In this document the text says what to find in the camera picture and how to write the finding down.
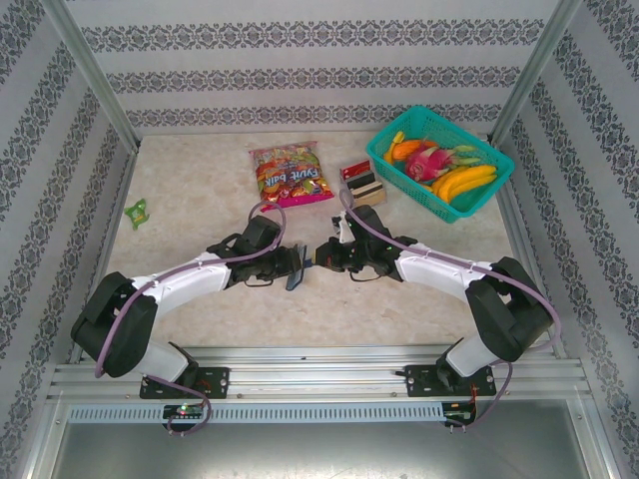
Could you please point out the clear acrylic card box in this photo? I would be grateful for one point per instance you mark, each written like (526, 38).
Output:
(344, 173)

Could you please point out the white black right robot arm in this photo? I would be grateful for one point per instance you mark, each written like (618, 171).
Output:
(434, 267)

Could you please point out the red card with white strip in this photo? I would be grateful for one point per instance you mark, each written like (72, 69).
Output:
(357, 170)

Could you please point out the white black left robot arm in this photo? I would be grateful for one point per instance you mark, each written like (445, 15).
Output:
(190, 274)

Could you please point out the plain gold card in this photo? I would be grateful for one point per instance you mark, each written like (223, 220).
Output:
(373, 199)

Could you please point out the orange mango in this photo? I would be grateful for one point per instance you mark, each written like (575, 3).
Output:
(409, 147)

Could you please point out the dark blue card holder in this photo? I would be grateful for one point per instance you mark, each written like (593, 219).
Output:
(295, 272)

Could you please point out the yellow banana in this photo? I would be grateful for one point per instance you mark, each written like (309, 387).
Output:
(464, 174)
(469, 189)

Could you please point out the small green circuit board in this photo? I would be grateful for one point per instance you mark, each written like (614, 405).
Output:
(459, 416)
(182, 410)

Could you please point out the black card with logo print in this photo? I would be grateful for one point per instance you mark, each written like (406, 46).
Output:
(362, 181)

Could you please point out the aluminium frame side rail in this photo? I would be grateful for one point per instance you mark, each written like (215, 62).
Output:
(102, 259)
(524, 234)

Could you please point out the colourful fruit candy bag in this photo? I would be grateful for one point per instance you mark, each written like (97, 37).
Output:
(289, 174)

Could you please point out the pink dragon fruit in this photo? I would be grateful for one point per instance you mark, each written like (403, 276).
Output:
(422, 164)

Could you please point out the small green candy wrapper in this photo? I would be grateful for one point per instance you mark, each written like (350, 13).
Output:
(137, 213)

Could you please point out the teal plastic basket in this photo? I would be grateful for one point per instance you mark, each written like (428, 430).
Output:
(479, 205)

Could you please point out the small yellow toy fruit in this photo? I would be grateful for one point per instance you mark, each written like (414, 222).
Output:
(397, 137)

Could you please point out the aluminium frame post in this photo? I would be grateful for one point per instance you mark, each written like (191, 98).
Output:
(534, 70)
(90, 70)

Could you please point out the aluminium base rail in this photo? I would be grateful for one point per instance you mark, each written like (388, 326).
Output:
(309, 379)

